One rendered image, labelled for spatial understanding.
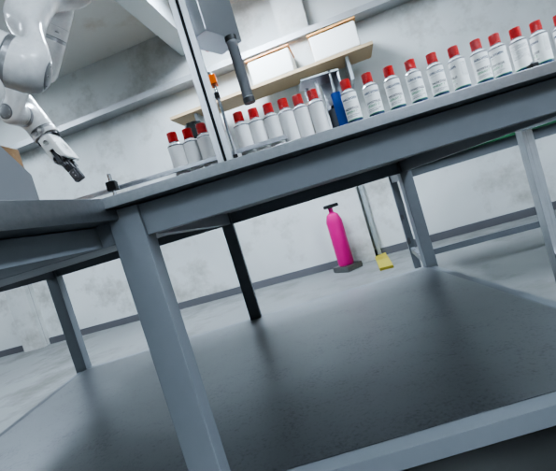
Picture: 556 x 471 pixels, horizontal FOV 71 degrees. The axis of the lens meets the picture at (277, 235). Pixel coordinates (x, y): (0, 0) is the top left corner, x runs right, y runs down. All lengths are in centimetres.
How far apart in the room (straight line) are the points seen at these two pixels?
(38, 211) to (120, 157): 448
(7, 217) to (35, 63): 59
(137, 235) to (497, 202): 408
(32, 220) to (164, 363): 35
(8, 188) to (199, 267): 399
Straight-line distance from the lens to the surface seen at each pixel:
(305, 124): 135
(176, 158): 136
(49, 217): 64
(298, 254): 439
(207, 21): 132
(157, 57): 507
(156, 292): 76
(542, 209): 178
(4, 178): 81
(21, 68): 112
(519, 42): 164
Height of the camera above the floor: 71
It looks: 2 degrees down
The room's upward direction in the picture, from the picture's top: 17 degrees counter-clockwise
